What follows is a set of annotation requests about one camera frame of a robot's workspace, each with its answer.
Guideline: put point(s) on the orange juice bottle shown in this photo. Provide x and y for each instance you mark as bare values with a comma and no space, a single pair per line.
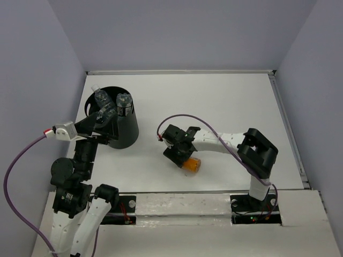
192,165

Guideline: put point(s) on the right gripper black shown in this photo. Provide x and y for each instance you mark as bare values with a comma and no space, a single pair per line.
171,154

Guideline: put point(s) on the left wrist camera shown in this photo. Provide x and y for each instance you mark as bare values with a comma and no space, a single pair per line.
66,132

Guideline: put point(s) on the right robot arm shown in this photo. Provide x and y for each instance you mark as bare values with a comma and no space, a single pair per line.
252,150

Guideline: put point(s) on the white foam strip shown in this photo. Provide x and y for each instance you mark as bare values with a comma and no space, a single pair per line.
185,209

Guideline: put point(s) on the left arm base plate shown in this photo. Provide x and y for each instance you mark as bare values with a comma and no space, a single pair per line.
123,213

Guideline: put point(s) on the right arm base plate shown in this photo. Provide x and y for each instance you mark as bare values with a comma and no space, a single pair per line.
254,211

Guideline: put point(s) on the clear unlabelled plastic bottle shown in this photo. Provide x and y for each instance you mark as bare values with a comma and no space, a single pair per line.
106,104

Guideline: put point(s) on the aluminium table rail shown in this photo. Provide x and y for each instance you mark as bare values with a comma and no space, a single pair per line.
155,72

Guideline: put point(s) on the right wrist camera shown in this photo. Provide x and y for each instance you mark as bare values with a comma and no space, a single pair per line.
166,142

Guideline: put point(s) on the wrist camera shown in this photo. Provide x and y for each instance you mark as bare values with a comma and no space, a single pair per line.
66,132
166,142

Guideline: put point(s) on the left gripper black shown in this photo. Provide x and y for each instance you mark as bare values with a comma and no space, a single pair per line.
110,129

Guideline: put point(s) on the clear bottle black cap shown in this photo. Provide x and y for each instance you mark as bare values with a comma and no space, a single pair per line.
124,104

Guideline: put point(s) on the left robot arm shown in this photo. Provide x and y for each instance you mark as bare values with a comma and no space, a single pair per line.
78,210

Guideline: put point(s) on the black cylindrical bin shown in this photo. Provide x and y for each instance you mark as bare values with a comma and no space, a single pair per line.
128,129

